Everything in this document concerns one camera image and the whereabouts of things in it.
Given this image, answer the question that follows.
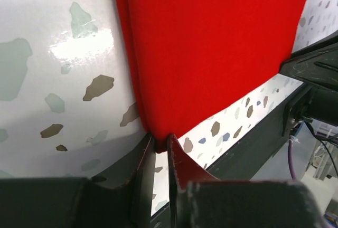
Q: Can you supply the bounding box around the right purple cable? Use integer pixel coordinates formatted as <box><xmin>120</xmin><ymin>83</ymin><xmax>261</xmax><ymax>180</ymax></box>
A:
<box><xmin>288</xmin><ymin>135</ymin><xmax>302</xmax><ymax>180</ymax></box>

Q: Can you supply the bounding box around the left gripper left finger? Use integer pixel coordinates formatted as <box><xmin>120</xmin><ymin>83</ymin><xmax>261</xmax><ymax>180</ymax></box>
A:
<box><xmin>1</xmin><ymin>134</ymin><xmax>155</xmax><ymax>227</ymax></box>

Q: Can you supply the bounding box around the red polo shirt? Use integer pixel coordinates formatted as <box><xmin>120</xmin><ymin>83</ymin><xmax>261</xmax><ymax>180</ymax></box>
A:
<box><xmin>116</xmin><ymin>0</ymin><xmax>306</xmax><ymax>153</ymax></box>

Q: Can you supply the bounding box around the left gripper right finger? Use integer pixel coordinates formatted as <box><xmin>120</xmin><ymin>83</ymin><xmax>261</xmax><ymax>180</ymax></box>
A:
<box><xmin>167</xmin><ymin>135</ymin><xmax>329</xmax><ymax>228</ymax></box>

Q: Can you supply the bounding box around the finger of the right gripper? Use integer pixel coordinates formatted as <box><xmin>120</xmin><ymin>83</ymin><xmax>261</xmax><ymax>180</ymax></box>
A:
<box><xmin>279</xmin><ymin>31</ymin><xmax>337</xmax><ymax>91</ymax></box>

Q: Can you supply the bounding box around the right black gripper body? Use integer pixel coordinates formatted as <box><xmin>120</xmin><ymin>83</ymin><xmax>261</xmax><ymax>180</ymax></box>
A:
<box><xmin>303</xmin><ymin>85</ymin><xmax>337</xmax><ymax>127</ymax></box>

